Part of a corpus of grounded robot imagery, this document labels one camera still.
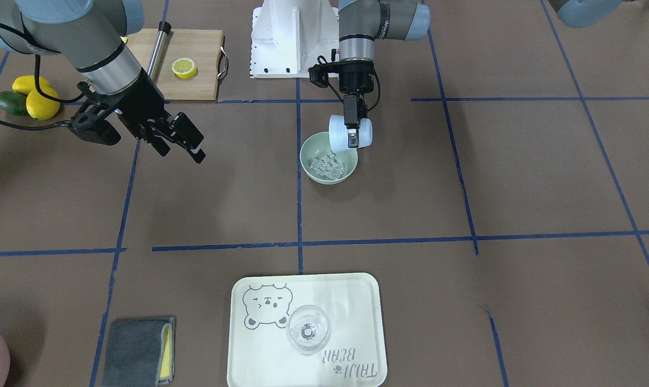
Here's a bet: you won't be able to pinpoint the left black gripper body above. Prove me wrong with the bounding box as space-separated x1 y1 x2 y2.
337 60 376 95

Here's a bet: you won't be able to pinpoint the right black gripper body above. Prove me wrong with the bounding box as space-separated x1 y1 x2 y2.
77 69 167 140

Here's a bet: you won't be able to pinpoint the light blue plastic cup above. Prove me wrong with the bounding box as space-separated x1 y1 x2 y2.
328 115 373 154

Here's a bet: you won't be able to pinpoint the green bowl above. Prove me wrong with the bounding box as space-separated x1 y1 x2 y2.
299 132 359 185

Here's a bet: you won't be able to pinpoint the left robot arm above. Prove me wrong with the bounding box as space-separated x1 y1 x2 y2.
334 1 431 149

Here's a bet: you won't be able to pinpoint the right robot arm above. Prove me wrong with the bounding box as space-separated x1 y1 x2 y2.
0 1 206 163

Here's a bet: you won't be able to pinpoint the ice cubes in green bowl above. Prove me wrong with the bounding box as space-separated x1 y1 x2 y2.
309 152 345 181

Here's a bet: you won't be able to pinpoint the lemon half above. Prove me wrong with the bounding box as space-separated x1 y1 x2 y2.
171 58 198 80

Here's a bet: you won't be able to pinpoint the wooden cutting board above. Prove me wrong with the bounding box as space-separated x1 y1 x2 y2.
122 27 228 101

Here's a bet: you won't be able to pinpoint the large yellow lemon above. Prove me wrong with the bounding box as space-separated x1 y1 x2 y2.
26 89 61 121

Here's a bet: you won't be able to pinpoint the small yellow lemon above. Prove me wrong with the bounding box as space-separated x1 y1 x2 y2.
12 75 52 96

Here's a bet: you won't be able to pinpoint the grey folded cloth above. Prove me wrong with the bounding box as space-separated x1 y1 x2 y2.
101 316 176 386

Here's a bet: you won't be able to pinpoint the clear wine glass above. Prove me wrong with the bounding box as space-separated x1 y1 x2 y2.
287 305 331 355

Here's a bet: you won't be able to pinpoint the cream bear tray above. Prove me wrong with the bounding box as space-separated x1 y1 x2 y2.
226 273 388 386

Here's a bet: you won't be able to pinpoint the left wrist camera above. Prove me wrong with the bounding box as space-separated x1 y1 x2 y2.
309 63 338 89

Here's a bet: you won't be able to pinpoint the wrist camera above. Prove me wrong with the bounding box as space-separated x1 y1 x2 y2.
68 103 121 146
309 63 338 89

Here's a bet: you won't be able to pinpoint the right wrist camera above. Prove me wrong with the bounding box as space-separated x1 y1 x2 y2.
68 103 121 146

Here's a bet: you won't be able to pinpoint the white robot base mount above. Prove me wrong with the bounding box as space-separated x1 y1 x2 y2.
249 1 338 79

